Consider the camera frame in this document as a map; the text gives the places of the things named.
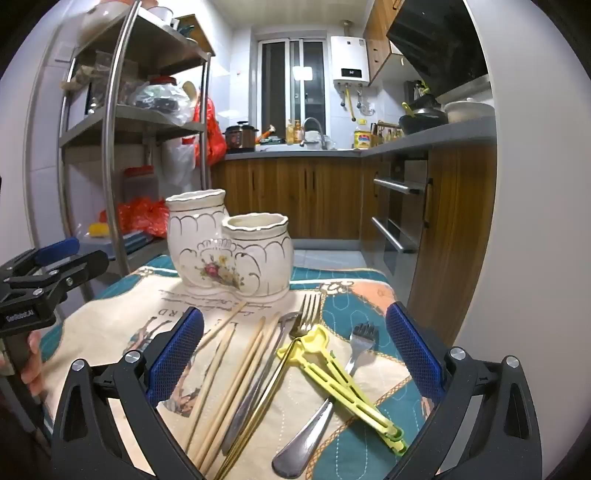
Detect black wall shelf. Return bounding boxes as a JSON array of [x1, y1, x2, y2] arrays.
[[403, 78, 437, 109]]

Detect red lidded container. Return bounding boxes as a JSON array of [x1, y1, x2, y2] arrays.
[[122, 167, 158, 204]]

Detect blue plastic container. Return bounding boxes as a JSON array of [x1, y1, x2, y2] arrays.
[[115, 231, 153, 252]]

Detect silver fork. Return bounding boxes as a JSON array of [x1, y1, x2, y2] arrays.
[[271, 322, 378, 480]]

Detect black range hood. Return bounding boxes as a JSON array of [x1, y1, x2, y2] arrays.
[[385, 0, 490, 90]]

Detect built-in oven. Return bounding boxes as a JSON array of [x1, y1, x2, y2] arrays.
[[369, 154, 430, 278]]

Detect white plastic bag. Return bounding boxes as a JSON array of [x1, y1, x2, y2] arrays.
[[161, 136, 197, 185]]

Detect printed teal tablecloth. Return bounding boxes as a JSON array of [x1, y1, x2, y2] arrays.
[[39, 265, 444, 480]]

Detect row of seasoning bottles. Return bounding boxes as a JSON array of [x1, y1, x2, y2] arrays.
[[376, 121, 403, 144]]

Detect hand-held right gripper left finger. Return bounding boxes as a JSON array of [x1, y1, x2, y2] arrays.
[[51, 307, 206, 480]]

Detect white water heater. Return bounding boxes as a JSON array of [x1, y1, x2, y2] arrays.
[[330, 34, 370, 86]]

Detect crumpled red plastic bag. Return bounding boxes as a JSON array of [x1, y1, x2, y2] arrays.
[[99, 198, 171, 238]]

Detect wooden wall cabinet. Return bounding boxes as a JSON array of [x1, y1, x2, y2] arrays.
[[362, 0, 407, 86]]

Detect wooden base cabinets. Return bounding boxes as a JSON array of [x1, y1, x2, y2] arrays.
[[210, 138, 497, 356]]

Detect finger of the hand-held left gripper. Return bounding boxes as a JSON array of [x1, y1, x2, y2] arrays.
[[0, 239, 80, 278], [9, 250, 110, 302]]

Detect steel shelf rack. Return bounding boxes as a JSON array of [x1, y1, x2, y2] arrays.
[[58, 0, 218, 287]]

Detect cream floral ceramic utensil holder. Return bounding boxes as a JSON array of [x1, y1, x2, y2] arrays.
[[165, 189, 295, 303]]

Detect gold fork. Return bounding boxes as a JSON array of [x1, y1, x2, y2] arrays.
[[215, 293, 323, 480]]

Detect clear bag dark contents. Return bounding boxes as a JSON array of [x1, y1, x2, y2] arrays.
[[128, 76, 195, 125]]

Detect hanging red plastic bag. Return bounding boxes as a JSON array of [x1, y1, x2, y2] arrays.
[[193, 97, 228, 166]]

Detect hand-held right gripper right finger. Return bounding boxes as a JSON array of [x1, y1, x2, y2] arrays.
[[385, 301, 543, 480]]

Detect rice cooker pot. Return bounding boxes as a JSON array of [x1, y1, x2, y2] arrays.
[[223, 121, 257, 153]]

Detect white casserole pot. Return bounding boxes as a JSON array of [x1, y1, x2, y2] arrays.
[[444, 99, 496, 124]]

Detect black wok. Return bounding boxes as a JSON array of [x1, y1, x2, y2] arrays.
[[398, 104, 448, 136]]

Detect kitchen window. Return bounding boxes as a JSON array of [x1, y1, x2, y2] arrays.
[[256, 37, 329, 139]]

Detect grey countertop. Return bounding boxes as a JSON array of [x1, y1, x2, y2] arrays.
[[224, 115, 497, 161]]

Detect yellow plastic tongs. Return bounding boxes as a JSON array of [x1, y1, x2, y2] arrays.
[[276, 324, 409, 455]]

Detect steel faucet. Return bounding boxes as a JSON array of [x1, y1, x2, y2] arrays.
[[302, 117, 326, 148]]

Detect person's left hand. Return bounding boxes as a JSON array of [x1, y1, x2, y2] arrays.
[[21, 332, 48, 398]]

